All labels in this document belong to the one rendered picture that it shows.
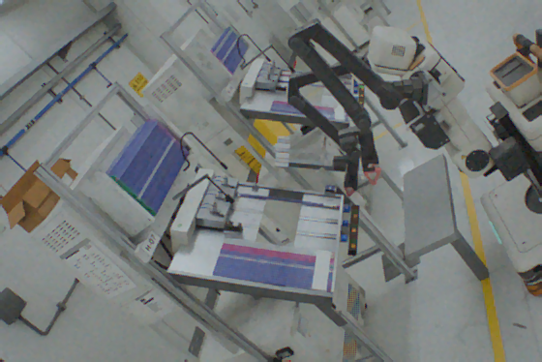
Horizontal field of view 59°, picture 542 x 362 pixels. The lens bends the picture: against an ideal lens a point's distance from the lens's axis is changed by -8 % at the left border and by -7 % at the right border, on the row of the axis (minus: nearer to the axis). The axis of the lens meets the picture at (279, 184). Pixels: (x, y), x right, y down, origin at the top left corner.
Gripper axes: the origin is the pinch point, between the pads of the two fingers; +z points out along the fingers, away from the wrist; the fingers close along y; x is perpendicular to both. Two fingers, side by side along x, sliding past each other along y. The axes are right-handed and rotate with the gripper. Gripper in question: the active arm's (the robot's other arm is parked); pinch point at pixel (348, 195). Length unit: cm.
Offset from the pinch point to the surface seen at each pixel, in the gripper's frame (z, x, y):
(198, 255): 8, -63, 47
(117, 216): -11, -97, 50
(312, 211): 8.8, -17.0, 5.7
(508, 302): 26, 83, 34
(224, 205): 2, -58, 17
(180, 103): 7, -114, -84
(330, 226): 8.8, -7.1, 15.4
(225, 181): 0, -62, 2
